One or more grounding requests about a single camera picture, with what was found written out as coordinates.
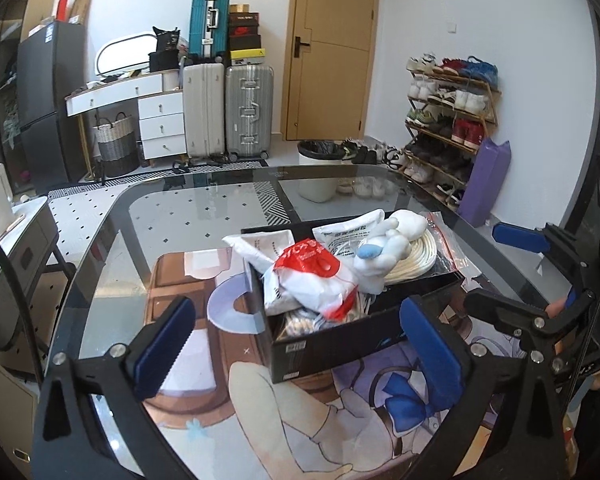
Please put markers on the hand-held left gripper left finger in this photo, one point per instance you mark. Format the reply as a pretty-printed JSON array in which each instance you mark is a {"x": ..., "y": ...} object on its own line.
[{"x": 162, "y": 350}]

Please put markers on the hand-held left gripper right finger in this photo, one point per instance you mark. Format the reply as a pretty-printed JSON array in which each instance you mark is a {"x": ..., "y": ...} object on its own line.
[{"x": 432, "y": 355}]

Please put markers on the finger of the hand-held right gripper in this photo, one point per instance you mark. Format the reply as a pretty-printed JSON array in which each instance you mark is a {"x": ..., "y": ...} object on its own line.
[
  {"x": 520, "y": 237},
  {"x": 505, "y": 310}
]

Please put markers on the black cardboard box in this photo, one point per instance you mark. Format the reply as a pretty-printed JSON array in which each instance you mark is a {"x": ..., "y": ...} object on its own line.
[{"x": 330, "y": 355}]

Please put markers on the white blue plush toy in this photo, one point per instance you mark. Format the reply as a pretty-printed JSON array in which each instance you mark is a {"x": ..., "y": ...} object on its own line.
[{"x": 387, "y": 250}]

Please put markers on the beige braided item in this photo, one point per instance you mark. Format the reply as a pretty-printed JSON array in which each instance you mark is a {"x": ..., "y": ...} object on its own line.
[{"x": 300, "y": 325}]

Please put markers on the plain white plastic packet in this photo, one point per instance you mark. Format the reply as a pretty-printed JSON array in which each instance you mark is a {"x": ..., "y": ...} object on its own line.
[{"x": 255, "y": 250}]

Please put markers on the red white plastic bag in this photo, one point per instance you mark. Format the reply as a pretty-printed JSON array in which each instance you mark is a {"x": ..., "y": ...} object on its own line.
[{"x": 310, "y": 275}]

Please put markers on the purple bag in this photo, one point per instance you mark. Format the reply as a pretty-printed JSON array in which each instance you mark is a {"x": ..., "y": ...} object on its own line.
[{"x": 485, "y": 185}]

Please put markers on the printed desk mat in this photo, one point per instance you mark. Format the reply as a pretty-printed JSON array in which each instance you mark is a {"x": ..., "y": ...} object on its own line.
[{"x": 260, "y": 410}]

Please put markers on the wooden shoe rack with shoes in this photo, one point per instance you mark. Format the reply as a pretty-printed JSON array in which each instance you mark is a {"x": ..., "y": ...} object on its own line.
[{"x": 450, "y": 120}]

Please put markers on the pile of loose shoes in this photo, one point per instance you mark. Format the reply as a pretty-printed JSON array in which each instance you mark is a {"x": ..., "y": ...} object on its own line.
[{"x": 370, "y": 165}]

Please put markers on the black white patterned rug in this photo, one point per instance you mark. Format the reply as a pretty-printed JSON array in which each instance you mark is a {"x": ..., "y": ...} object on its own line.
[{"x": 190, "y": 180}]

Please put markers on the grey drawer cabinet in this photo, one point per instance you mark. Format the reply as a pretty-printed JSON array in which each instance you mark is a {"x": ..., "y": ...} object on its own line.
[{"x": 15, "y": 260}]

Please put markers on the white trash bin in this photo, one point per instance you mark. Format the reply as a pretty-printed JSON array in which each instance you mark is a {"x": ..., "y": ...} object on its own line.
[{"x": 320, "y": 175}]

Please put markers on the woven laundry basket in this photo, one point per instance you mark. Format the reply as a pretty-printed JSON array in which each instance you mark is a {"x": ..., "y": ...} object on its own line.
[{"x": 115, "y": 145}]

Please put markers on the white dresser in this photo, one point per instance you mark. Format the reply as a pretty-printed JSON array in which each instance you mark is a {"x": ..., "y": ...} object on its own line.
[{"x": 155, "y": 115}]

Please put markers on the white suitcase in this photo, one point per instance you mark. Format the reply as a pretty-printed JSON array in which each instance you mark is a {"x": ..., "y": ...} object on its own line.
[{"x": 203, "y": 110}]

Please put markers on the silver suitcase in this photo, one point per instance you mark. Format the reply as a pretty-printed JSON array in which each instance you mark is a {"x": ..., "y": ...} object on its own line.
[{"x": 249, "y": 110}]

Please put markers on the black refrigerator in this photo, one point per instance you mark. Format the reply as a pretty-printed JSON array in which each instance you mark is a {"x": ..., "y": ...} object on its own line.
[{"x": 50, "y": 110}]

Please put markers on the wooden door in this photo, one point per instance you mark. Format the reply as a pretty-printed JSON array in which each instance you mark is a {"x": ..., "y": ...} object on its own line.
[{"x": 330, "y": 50}]

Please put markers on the oval mirror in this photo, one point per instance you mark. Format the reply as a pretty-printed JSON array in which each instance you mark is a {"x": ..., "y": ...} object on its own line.
[{"x": 125, "y": 55}]

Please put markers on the black bag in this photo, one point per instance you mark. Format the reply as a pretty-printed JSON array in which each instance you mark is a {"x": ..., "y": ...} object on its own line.
[{"x": 164, "y": 50}]

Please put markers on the stack of shoe boxes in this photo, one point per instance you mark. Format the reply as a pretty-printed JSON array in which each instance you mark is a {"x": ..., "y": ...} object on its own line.
[{"x": 245, "y": 35}]

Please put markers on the teal suitcase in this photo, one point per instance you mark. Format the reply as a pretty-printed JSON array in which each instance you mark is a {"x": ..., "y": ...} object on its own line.
[{"x": 209, "y": 25}]

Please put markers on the flattened cardboard boxes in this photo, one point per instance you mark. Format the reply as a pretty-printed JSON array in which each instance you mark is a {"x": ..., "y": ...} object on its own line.
[{"x": 77, "y": 7}]

